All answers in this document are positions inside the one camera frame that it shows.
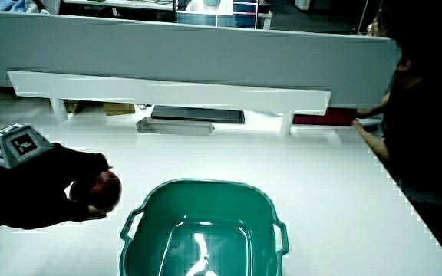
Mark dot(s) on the grey desk partition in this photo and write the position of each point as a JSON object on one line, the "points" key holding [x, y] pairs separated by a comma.
{"points": [[205, 50]]}

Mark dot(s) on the white desk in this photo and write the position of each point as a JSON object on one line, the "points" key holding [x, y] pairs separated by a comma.
{"points": [[320, 191]]}

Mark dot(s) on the black flat tablet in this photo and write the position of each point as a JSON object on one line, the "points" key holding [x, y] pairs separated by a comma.
{"points": [[198, 114]]}

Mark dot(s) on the blue cloth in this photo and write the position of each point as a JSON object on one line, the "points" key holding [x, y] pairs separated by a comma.
{"points": [[15, 5]]}

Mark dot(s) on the clear flat plastic case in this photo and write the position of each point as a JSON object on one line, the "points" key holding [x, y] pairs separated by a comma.
{"points": [[173, 127]]}

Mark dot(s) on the green plastic basin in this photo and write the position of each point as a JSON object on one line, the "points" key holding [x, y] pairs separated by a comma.
{"points": [[205, 207]]}

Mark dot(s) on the white desk shelf riser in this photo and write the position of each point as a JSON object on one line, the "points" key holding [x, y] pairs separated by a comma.
{"points": [[167, 90]]}

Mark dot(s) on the red flat book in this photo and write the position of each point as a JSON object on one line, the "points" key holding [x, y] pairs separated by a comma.
{"points": [[326, 117]]}

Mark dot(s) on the brown cardboard box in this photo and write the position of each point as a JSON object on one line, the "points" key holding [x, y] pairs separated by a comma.
{"points": [[118, 109]]}

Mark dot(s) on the person's right hand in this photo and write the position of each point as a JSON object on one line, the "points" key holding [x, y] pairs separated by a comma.
{"points": [[52, 184]]}

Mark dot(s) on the white metal rack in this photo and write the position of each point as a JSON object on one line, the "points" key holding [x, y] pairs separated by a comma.
{"points": [[244, 13]]}

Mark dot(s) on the dark red apple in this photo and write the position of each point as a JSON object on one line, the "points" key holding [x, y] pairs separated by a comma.
{"points": [[107, 189]]}

